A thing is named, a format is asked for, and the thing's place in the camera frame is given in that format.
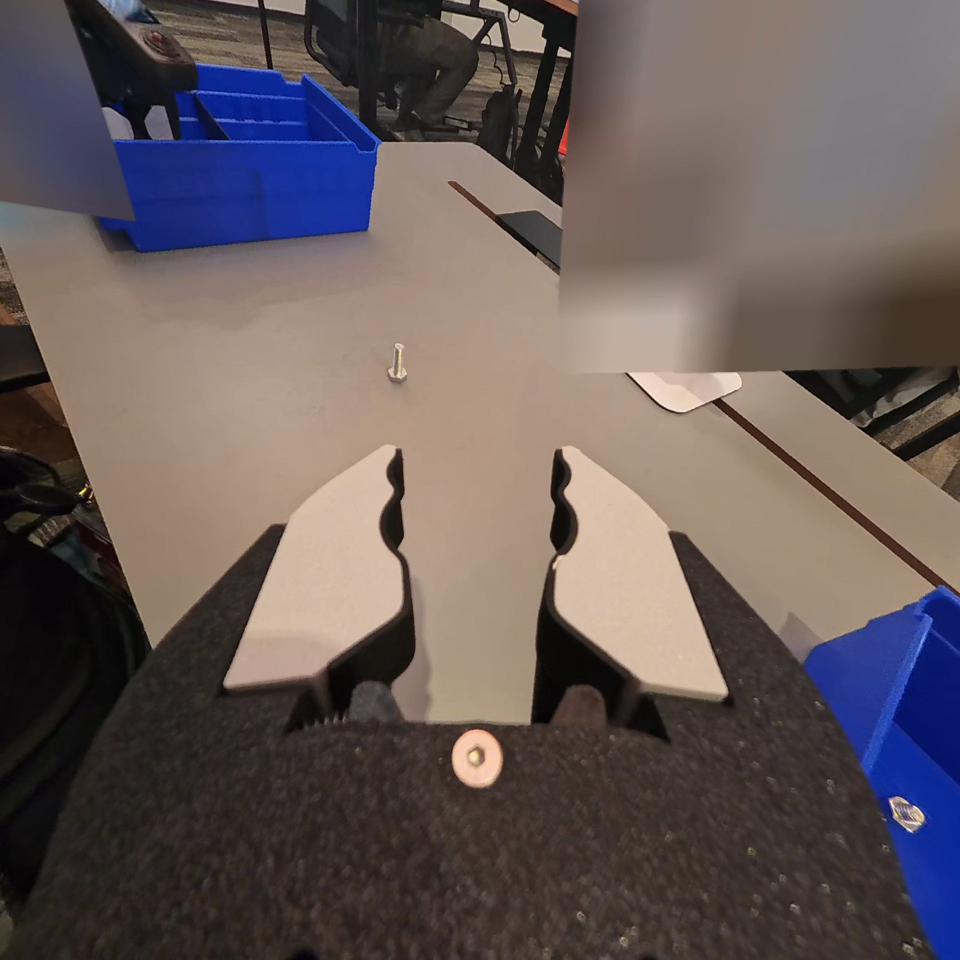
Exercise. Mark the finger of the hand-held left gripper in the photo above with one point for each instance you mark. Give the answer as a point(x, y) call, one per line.
point(120, 126)
point(156, 124)

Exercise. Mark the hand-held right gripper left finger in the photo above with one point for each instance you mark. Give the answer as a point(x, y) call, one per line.
point(322, 592)

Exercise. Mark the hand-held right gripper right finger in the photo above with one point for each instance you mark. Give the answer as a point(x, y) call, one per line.
point(630, 600)

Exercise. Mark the blue plastic bin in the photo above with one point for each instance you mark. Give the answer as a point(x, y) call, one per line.
point(262, 187)
point(915, 712)

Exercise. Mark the silver hex bolt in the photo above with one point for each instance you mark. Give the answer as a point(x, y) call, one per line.
point(397, 364)

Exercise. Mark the black office chair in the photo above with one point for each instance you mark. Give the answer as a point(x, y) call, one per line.
point(337, 45)

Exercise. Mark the white tablet stand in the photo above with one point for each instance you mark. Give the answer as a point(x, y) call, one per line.
point(682, 390)

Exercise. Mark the black backpack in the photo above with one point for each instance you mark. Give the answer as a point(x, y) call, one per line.
point(60, 675)
point(501, 124)

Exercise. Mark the black flat tablet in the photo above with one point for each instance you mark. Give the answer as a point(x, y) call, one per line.
point(536, 236)

